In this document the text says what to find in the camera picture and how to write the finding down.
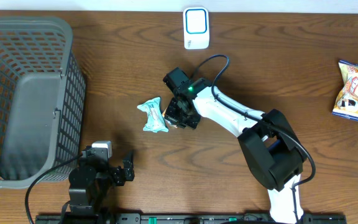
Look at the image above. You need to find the yellow snack bag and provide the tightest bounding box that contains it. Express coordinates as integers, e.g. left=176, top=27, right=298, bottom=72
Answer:
left=332, top=60, right=358, bottom=121

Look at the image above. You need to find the white barcode scanner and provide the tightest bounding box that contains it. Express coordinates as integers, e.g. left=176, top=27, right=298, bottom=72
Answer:
left=183, top=7, right=210, bottom=50

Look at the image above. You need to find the small orange box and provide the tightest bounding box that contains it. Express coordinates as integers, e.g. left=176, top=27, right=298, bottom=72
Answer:
left=162, top=108, right=178, bottom=128

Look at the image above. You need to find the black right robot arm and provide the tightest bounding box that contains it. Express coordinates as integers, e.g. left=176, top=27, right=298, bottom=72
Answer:
left=163, top=77, right=310, bottom=223

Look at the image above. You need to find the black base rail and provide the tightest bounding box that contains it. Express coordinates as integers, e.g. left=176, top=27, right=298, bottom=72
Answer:
left=35, top=213, right=347, bottom=224

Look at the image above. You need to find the dark grey plastic basket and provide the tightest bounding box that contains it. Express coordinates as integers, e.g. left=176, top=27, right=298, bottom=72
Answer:
left=0, top=17, right=86, bottom=189

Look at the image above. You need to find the mint green tissue pack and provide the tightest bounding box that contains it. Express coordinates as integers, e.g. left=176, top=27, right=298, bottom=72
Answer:
left=137, top=96, right=168, bottom=133

